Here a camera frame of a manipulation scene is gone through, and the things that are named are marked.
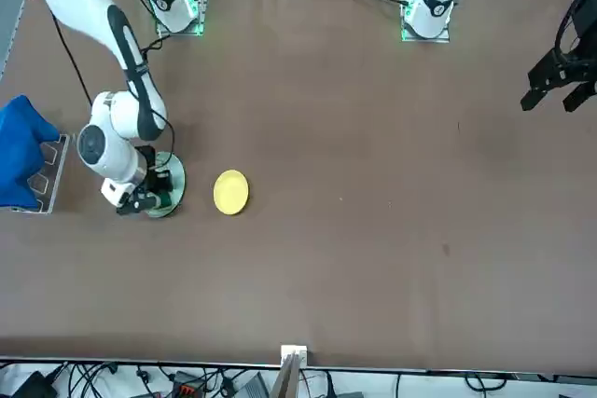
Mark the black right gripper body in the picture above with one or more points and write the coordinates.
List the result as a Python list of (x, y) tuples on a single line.
[(156, 181)]

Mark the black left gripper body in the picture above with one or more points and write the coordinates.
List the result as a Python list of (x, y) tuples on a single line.
[(587, 16)]

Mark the green and yellow sponge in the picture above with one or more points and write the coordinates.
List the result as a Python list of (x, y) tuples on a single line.
[(164, 201)]

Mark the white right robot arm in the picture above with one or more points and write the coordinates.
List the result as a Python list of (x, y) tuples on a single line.
[(74, 2)]

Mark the pale green round plate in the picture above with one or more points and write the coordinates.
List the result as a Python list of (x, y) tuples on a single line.
[(179, 183)]

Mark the small yellow dish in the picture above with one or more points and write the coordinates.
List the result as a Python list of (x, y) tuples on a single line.
[(231, 193)]

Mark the clear acrylic rack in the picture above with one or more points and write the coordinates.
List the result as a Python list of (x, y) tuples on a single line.
[(53, 169)]

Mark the blue cloth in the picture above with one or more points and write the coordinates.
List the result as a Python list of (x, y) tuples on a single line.
[(18, 155)]

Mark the black and orange device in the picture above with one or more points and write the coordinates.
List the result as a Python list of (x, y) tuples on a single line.
[(186, 384)]

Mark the black power adapter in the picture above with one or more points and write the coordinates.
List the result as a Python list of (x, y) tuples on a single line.
[(32, 384)]

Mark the grey power adapter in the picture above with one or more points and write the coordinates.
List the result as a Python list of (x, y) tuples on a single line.
[(252, 386)]

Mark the white post bracket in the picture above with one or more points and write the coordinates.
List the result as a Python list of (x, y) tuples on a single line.
[(294, 350)]

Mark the aluminium frame post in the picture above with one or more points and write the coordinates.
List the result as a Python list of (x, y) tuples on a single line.
[(287, 379)]

